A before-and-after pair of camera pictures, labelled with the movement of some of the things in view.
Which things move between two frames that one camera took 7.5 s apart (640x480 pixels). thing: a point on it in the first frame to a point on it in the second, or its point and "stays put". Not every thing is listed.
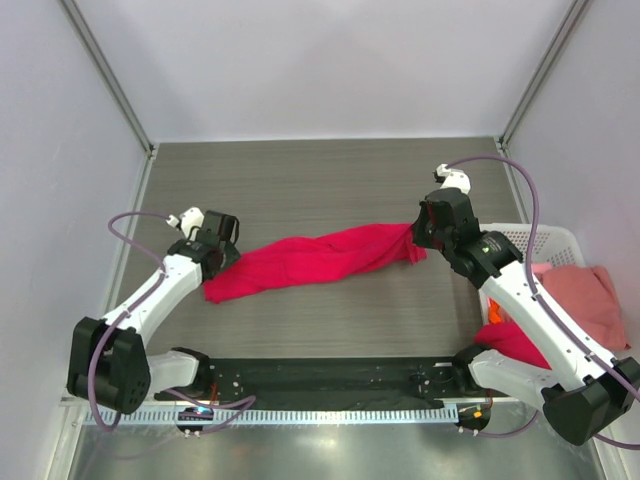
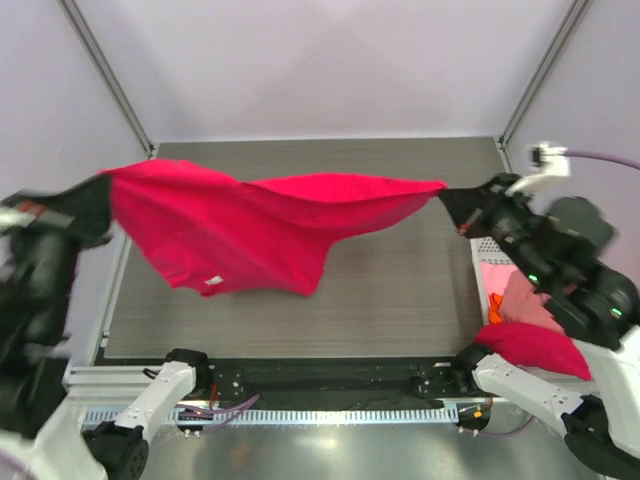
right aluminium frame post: [512, 123] stays put
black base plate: [342, 383] stays put
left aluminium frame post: [141, 132] stays put
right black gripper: [418, 235] to [468, 207]
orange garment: [494, 311] stays put
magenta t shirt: [290, 255] to [267, 233]
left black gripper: [231, 256] to [83, 207]
